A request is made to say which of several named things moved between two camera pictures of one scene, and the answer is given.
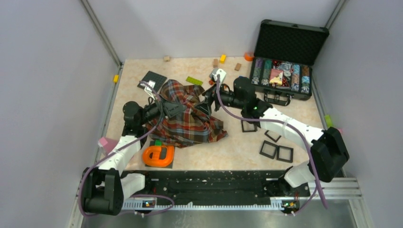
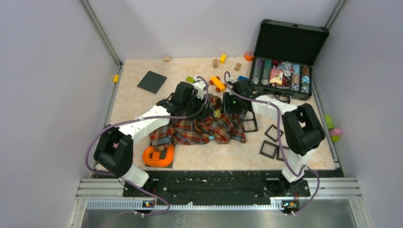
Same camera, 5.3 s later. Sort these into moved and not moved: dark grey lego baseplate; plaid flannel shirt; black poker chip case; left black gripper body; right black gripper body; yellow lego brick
Moved: plaid flannel shirt; left black gripper body; right black gripper body
Not moved: dark grey lego baseplate; black poker chip case; yellow lego brick
